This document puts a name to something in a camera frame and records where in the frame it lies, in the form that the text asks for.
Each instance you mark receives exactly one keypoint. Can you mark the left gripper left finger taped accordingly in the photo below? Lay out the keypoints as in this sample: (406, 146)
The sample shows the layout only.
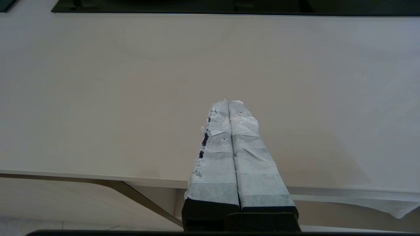
(216, 170)

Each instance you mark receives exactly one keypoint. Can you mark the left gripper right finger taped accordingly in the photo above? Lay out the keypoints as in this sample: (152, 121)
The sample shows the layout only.
(257, 177)

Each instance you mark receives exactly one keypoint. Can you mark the white cloth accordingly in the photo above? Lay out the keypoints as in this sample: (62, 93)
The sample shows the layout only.
(393, 206)

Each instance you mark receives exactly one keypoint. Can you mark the large black induction cooktop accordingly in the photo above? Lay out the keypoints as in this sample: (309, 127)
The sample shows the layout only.
(229, 6)

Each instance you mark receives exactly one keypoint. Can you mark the small black induction cooktop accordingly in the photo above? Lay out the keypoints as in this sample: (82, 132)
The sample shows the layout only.
(6, 4)

